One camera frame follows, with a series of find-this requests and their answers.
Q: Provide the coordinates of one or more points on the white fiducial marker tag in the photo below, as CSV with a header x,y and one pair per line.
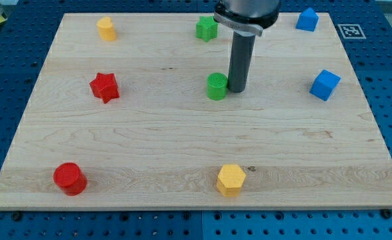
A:
x,y
351,31

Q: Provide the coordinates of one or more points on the red cylinder block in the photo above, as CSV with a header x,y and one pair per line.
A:
x,y
70,179

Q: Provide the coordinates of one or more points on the light wooden board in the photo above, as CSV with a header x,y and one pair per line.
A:
x,y
161,145

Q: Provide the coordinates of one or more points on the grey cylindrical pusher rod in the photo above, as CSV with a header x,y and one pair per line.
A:
x,y
241,53

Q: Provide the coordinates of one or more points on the yellow hexagon block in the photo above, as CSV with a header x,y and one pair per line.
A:
x,y
230,180

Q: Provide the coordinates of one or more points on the red star block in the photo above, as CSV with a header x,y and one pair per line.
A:
x,y
104,86

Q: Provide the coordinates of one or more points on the green cylinder block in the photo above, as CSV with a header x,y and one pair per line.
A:
x,y
216,86

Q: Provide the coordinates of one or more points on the blue cube block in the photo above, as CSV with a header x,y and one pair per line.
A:
x,y
324,84

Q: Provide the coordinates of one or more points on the green star block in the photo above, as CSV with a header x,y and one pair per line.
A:
x,y
206,28

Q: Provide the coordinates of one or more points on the blue house-shaped block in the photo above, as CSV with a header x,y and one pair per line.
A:
x,y
307,20

